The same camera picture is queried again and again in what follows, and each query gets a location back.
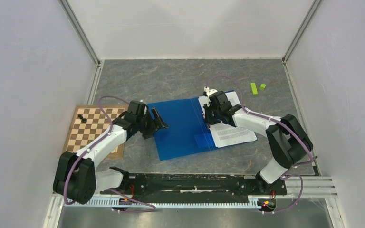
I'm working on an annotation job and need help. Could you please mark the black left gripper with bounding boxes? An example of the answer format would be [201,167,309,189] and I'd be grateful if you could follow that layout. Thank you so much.
[136,107,168,140]

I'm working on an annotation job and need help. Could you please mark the white printed paper stack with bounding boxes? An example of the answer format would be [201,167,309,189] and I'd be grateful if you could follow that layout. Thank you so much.
[198,90,258,148]

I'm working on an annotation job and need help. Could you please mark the blue plastic folder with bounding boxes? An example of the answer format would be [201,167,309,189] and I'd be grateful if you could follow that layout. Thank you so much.
[148,97,219,161]

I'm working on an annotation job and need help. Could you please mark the wooden chessboard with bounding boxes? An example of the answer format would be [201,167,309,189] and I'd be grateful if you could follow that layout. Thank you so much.
[63,104,127,159]

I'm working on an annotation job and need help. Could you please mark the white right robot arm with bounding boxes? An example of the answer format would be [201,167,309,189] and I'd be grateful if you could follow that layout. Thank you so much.
[203,87,314,194]

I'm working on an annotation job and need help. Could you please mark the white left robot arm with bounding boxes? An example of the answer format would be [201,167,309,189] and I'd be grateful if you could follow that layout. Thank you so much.
[53,100,168,205]

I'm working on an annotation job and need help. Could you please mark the long green block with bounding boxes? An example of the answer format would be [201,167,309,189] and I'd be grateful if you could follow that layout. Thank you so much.
[250,83,258,95]

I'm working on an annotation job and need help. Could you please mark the small green cube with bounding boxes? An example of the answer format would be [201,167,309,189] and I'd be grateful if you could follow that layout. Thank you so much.
[259,84,266,90]

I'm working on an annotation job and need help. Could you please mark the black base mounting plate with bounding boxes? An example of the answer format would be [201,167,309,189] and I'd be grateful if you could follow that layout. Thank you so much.
[112,167,287,204]

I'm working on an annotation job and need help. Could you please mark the black chess piece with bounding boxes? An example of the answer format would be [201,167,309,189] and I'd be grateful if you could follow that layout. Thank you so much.
[77,114,87,124]

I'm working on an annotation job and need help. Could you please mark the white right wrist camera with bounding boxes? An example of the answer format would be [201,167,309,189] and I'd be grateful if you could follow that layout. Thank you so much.
[203,86,218,97]

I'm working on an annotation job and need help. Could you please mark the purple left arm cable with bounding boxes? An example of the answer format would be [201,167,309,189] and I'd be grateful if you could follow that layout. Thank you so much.
[63,95,157,214]

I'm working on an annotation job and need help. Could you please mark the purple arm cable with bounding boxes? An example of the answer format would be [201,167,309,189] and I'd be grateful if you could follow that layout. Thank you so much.
[205,75,315,215]
[63,95,157,214]

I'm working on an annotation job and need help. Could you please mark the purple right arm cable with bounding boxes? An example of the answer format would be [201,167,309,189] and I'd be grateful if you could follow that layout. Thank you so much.
[205,75,315,215]

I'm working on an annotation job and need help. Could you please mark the white slotted cable duct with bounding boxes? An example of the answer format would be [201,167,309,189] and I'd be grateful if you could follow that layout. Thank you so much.
[63,197,259,209]

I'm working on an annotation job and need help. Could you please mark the aluminium frame rails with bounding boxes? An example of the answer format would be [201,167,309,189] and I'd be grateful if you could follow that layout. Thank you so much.
[43,0,344,228]

